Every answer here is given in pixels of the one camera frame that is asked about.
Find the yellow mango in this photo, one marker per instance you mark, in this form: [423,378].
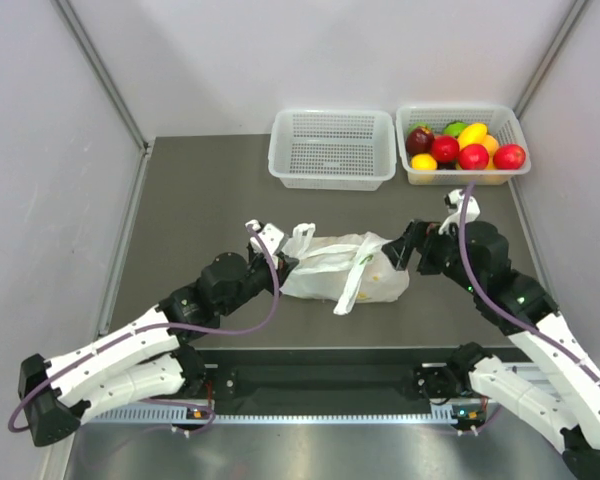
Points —
[473,134]

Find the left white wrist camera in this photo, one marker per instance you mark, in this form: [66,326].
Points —
[265,237]

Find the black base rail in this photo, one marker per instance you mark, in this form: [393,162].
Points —
[317,381]

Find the orange fruit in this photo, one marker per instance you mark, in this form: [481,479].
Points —
[491,144]

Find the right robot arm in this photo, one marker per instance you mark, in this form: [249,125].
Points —
[476,257]

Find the red apple right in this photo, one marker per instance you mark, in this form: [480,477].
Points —
[509,157]

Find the grey slotted cable duct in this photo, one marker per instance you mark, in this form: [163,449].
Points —
[192,414]

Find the white basket holding fruit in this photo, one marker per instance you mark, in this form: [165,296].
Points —
[501,122]

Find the dark red apple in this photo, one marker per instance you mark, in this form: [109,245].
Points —
[419,141]

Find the green lime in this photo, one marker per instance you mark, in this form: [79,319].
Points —
[454,129]

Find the red apple front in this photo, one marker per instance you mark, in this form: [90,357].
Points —
[473,157]

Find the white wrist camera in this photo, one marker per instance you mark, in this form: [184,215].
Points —
[265,237]
[459,207]

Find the yellow lemon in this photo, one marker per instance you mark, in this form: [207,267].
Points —
[424,162]

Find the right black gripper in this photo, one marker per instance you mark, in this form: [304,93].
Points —
[426,238]

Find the empty white plastic basket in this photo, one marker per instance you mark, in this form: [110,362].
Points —
[332,149]

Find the white plastic bag with fruit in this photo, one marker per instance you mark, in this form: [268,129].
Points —
[347,270]

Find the red apple middle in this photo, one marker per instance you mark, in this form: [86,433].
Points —
[444,149]

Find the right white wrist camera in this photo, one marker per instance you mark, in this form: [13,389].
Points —
[459,207]

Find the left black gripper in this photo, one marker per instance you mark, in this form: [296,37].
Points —
[284,267]

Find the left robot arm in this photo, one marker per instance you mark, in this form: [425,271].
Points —
[149,357]

